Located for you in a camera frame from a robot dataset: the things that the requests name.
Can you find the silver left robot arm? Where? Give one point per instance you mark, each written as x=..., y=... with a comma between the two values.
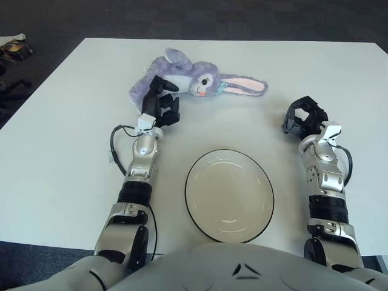
x=142, y=151

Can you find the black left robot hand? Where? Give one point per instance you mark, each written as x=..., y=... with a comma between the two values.
x=150, y=103

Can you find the black office chair base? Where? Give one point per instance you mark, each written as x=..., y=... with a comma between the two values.
x=12, y=88

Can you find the purple plush bunny doll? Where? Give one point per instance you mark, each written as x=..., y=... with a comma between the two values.
x=206, y=75

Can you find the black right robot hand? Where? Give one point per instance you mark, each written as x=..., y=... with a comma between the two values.
x=315, y=118

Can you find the dark box with gold print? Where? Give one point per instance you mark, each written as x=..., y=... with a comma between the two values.
x=16, y=50

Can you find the white paper sheet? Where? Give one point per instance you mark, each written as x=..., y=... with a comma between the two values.
x=9, y=38

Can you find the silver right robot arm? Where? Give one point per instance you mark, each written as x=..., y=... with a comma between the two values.
x=329, y=179

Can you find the grey robot torso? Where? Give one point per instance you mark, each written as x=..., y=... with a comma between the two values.
x=212, y=266

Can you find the white plate with black rim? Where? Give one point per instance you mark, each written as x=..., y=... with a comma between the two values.
x=230, y=194

